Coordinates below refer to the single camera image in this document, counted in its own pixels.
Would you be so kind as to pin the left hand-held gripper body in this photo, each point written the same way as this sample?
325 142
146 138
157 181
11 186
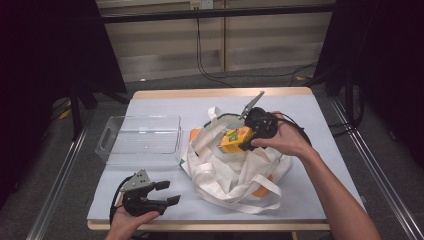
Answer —
138 201

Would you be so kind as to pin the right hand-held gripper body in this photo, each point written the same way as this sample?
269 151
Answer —
265 125

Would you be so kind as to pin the yellow juice carton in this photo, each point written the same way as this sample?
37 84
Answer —
233 141

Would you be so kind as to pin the white tote bag orange patches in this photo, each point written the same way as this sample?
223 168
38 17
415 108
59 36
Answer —
230 173

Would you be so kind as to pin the clear plastic bin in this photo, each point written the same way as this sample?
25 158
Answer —
146 140

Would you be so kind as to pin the person's left hand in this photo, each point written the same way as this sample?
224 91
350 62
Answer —
125 225

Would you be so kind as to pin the person's right hand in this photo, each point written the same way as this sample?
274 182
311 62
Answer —
290 140

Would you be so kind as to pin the black stand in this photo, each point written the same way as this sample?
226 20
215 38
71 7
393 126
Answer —
350 100
77 110

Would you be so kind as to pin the black curtain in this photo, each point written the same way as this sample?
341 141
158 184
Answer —
383 66
50 66

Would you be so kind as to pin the aluminium floor rail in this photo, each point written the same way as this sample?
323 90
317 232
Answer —
376 173
56 186

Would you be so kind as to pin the white wall socket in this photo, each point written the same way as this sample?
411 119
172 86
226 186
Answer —
207 4
195 4

